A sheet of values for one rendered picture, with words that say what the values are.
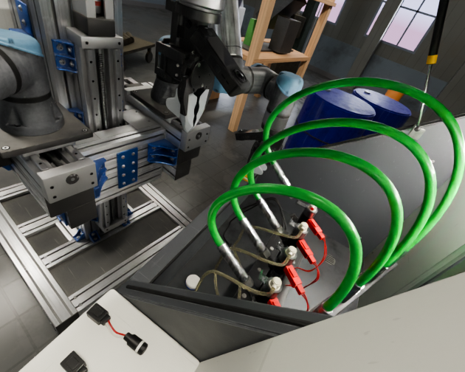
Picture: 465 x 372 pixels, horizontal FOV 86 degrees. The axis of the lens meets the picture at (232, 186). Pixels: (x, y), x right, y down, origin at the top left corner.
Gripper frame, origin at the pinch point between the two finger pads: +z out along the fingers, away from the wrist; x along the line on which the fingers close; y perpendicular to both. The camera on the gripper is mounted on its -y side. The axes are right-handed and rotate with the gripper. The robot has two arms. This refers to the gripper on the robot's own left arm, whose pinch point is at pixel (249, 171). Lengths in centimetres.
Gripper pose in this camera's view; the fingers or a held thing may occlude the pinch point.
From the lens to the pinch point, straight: 91.1
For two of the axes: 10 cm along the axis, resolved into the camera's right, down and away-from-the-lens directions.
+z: -2.5, 7.4, 6.3
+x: 5.0, -4.6, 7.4
